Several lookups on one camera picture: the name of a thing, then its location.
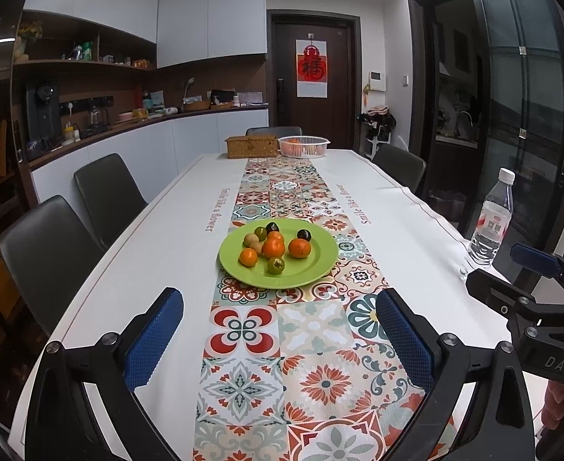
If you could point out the small brown longan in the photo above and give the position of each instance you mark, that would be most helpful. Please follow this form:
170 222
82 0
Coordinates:
251 239

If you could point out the small green tomato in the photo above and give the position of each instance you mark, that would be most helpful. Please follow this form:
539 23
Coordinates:
276 265

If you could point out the small orange tomato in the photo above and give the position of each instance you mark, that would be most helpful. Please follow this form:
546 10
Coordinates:
275 235

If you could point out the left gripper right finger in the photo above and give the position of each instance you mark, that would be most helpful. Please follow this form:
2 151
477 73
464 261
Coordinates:
498 423

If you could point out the clear water bottle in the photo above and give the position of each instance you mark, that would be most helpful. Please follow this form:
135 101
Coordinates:
493 221

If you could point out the dark purple fruit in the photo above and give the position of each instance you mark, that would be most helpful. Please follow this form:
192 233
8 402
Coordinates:
272 226
304 234

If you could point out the clear plastic fruit container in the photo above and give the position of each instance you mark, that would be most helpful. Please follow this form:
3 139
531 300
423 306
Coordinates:
303 146

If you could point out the brown longan fruit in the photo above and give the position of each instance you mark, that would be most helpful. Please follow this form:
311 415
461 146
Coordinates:
257 247

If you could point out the dark chair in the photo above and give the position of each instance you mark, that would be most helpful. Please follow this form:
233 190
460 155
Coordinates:
403 166
111 196
49 254

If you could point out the orange mandarin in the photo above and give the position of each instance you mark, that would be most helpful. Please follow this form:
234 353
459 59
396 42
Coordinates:
299 248
273 248

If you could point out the dark chair far end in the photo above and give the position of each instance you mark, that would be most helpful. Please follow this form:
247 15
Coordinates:
279 132

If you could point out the red door poster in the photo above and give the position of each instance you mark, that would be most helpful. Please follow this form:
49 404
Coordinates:
311 69

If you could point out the dark chair right side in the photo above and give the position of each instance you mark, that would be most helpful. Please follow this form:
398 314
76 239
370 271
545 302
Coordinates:
403 166

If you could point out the green plate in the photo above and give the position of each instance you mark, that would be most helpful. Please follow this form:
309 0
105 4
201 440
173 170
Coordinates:
297 273

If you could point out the person hand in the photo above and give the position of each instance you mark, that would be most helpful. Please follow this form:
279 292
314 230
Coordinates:
553 411

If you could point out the patterned table runner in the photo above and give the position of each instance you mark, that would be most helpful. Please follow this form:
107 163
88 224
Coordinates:
301 373

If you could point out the dark chair near left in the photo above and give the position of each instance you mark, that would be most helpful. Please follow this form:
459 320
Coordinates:
49 254

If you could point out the woven wicker box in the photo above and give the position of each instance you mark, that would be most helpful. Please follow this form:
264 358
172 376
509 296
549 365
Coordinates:
252 146

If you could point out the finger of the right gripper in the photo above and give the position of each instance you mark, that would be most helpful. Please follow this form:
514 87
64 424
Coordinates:
507 292
546 265

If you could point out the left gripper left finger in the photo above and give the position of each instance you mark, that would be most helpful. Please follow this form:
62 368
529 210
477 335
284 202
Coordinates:
61 423

